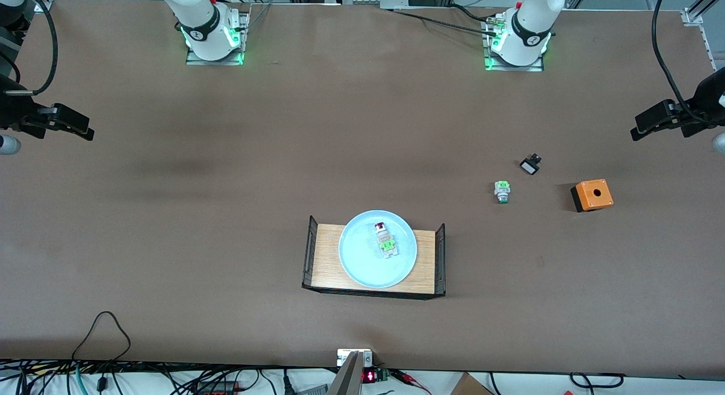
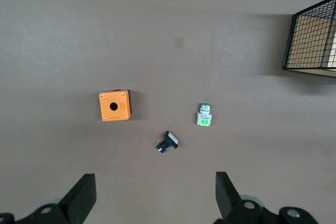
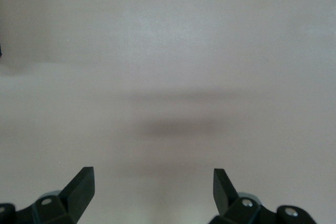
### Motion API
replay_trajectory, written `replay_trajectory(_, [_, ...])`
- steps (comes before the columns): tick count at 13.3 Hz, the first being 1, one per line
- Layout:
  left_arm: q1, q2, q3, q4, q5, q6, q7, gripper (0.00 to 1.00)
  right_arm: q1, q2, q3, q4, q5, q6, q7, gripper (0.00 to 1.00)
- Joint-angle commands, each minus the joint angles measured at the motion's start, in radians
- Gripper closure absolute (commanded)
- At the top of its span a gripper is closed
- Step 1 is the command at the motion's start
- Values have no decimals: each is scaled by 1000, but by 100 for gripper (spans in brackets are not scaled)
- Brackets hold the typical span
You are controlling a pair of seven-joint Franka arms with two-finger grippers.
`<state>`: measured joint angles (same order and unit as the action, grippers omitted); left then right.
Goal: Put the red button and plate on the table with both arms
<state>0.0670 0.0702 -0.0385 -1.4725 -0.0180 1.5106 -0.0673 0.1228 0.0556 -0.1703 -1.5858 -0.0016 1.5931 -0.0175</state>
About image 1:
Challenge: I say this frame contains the red push button switch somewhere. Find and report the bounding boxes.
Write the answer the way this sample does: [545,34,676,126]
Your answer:
[374,221,400,260]

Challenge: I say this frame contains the light blue round plate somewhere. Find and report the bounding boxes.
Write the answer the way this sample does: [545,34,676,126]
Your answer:
[338,210,418,289]

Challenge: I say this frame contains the orange red device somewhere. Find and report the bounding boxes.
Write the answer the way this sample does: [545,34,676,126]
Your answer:
[193,381,238,395]

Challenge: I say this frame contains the brown cardboard piece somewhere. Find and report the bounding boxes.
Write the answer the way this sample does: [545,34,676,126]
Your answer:
[450,372,493,395]

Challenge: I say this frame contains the red clip leads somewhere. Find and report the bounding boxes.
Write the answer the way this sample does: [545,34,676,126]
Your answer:
[391,369,431,395]

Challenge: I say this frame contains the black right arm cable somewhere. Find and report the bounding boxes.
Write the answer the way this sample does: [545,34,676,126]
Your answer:
[25,0,58,96]

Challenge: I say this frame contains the orange button enclosure box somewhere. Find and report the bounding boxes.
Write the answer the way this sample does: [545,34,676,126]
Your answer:
[570,179,615,213]

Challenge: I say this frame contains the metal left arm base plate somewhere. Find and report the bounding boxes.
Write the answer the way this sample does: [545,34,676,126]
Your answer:
[481,15,545,73]

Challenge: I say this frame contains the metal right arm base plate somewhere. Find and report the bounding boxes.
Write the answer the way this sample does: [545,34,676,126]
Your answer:
[186,12,250,66]

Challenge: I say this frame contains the black looped cable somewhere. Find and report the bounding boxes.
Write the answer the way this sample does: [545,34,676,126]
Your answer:
[71,311,132,363]

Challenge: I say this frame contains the black cable to arm base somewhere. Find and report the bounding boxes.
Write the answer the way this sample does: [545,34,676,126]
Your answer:
[382,9,502,37]

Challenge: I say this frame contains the black flat cable loop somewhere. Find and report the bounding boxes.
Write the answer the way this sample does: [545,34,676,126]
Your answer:
[569,372,625,390]

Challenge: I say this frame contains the wooden shelf with wire sides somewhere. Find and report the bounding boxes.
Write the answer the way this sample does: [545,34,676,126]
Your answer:
[301,215,447,300]

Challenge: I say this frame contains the aluminium camera mount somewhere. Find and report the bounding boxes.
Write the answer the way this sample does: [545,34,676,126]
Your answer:
[336,349,374,395]

